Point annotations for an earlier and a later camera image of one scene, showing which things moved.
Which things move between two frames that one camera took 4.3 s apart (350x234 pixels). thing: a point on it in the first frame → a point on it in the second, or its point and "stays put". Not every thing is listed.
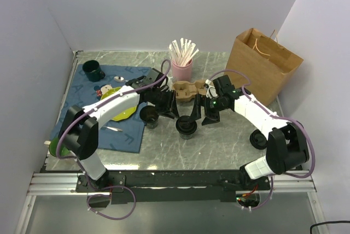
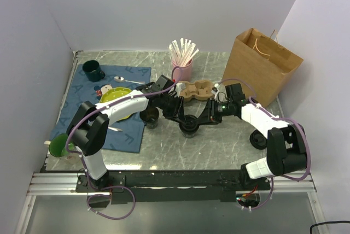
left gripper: x=170 y=109 → x=177 y=113
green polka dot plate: x=126 y=116 stays put
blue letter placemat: x=124 y=135 stays put
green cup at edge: x=53 y=146 stays put
